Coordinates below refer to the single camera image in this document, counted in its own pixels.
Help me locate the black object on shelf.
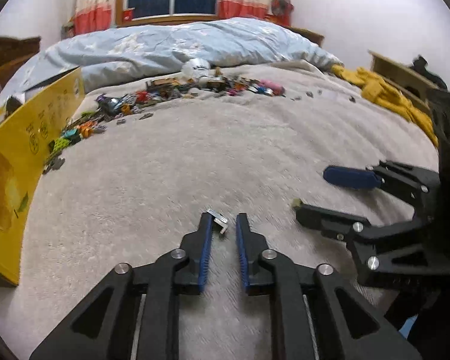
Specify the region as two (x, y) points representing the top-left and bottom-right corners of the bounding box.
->
(410, 55), (448, 90)

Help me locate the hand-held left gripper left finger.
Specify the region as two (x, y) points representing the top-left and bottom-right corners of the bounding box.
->
(29, 212), (214, 360)

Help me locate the blue floral quilt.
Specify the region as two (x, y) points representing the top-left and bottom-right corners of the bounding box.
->
(22, 17), (344, 94)

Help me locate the wooden shelf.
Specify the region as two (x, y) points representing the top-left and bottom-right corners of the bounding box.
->
(368, 49), (447, 113)

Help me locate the red electric fan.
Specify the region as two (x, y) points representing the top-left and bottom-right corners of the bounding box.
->
(266, 0), (295, 25)

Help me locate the wooden bed frame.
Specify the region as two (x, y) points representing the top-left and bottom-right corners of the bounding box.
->
(289, 25), (325, 47)

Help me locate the yellow cardboard box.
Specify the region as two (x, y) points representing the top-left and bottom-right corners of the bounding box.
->
(0, 67), (86, 286)

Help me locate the pile of toy bricks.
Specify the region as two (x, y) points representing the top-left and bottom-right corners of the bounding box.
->
(43, 67), (286, 175)

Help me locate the pink cylinder toy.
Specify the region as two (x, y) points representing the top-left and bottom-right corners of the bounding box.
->
(260, 80), (286, 95)

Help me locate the wooden headboard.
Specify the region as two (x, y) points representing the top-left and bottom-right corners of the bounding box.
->
(0, 37), (42, 94)

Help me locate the small grey white brick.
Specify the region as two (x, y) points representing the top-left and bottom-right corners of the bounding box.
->
(206, 208), (229, 235)

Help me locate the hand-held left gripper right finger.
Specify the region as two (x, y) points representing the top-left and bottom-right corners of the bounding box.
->
(235, 212), (422, 360)

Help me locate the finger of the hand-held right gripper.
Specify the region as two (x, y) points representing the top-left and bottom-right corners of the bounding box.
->
(295, 202), (450, 291)
(322, 160), (441, 218)

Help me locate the yellow cloth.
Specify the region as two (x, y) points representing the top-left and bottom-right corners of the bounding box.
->
(332, 65), (439, 147)

